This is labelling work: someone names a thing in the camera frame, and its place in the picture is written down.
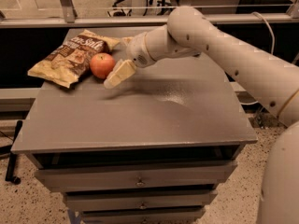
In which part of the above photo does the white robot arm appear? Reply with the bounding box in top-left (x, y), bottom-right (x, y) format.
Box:
top-left (104, 7), bottom-right (299, 224)

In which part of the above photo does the red apple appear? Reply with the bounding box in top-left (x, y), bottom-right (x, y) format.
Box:
top-left (90, 53), bottom-right (115, 79)

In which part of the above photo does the white cable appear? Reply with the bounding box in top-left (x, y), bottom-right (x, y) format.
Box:
top-left (239, 11), bottom-right (277, 106)

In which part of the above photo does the middle grey drawer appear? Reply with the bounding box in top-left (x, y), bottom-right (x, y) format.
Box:
top-left (64, 189), bottom-right (217, 212)

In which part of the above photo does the black pole on floor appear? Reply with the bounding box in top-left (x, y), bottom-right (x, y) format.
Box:
top-left (5, 120), bottom-right (22, 185)

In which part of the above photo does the top grey drawer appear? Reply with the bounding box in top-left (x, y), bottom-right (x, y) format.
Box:
top-left (36, 161), bottom-right (237, 192)

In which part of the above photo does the grey drawer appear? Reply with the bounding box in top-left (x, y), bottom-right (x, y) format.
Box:
top-left (64, 189), bottom-right (217, 212)
top-left (82, 206), bottom-right (205, 224)
top-left (36, 161), bottom-right (237, 192)

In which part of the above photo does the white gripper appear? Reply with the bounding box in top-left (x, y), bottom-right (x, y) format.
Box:
top-left (104, 32), bottom-right (155, 89)

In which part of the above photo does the metal railing frame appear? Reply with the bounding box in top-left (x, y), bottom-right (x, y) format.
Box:
top-left (0, 0), bottom-right (299, 28)

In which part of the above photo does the grey drawer cabinet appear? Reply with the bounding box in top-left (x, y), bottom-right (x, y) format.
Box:
top-left (11, 25), bottom-right (259, 224)

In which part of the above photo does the brown chip bag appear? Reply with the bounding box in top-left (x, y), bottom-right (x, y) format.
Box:
top-left (27, 30), bottom-right (120, 88)

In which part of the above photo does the bottom grey drawer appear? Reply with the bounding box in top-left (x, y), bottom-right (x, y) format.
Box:
top-left (82, 206), bottom-right (205, 224)

